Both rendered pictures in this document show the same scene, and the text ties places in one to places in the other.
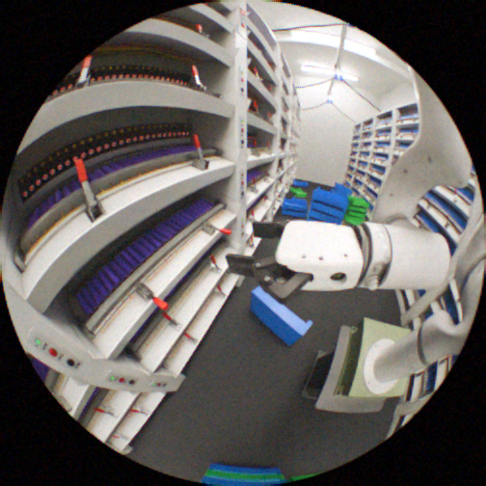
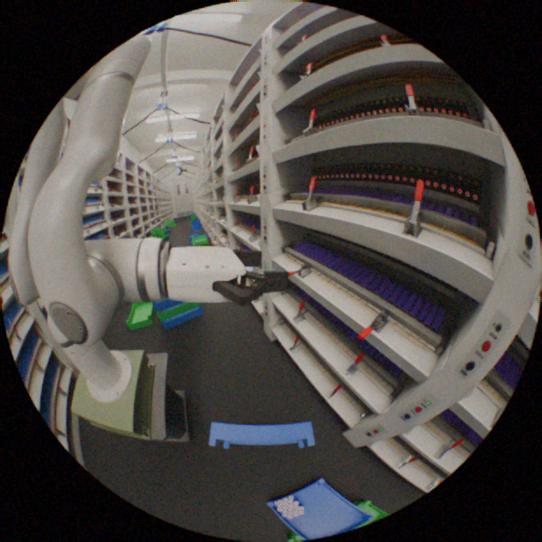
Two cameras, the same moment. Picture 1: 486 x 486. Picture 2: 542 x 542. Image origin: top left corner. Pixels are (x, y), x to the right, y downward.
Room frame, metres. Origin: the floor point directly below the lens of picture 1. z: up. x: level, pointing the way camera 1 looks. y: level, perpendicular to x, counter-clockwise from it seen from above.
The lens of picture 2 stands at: (0.32, -0.19, 0.75)
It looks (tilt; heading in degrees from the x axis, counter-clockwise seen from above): 27 degrees down; 128
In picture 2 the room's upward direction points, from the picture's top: straight up
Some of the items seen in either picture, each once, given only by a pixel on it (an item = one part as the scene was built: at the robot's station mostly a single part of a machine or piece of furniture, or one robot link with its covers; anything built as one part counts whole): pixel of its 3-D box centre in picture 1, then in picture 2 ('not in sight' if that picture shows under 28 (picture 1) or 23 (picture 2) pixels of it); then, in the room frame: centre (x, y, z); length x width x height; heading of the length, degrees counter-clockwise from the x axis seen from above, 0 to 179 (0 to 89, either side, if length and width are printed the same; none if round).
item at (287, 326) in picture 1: (277, 315); (262, 440); (0.27, -0.17, 0.10); 0.30 x 0.08 x 0.20; 41
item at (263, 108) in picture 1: (266, 133); not in sight; (1.24, -0.19, 0.89); 0.20 x 0.09 x 1.78; 66
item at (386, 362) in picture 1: (404, 357); (91, 356); (-0.09, -0.42, 0.47); 0.19 x 0.19 x 0.18
